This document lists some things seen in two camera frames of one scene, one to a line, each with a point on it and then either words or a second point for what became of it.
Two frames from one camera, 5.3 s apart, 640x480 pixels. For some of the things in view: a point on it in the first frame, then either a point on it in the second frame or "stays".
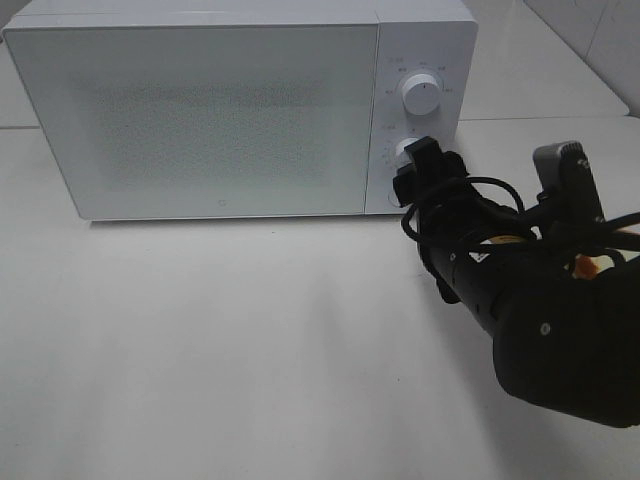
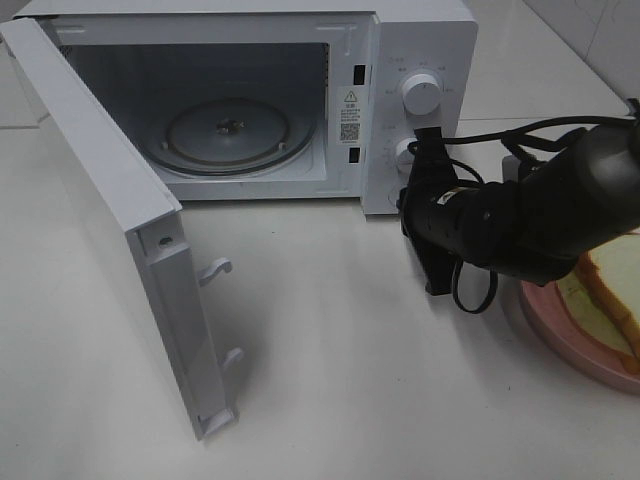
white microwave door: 197,121 → 147,211
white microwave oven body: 242,108 stays
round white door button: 393,199 stays
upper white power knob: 421,94 stays
